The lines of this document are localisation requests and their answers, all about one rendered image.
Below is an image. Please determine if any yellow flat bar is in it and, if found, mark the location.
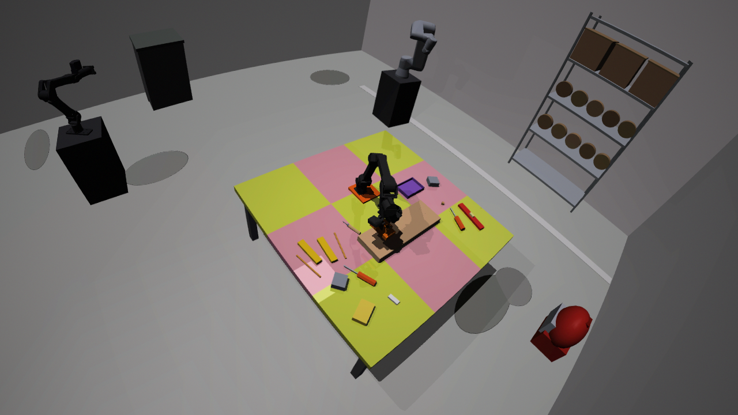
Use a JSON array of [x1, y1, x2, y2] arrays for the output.
[[317, 237, 338, 263], [298, 239, 322, 265]]

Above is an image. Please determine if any yellow flat rectangular block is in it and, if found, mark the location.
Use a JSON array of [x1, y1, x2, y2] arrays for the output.
[[352, 299, 375, 326]]

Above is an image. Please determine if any red long flat bar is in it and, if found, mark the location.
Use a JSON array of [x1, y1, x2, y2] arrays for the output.
[[458, 203, 484, 230]]

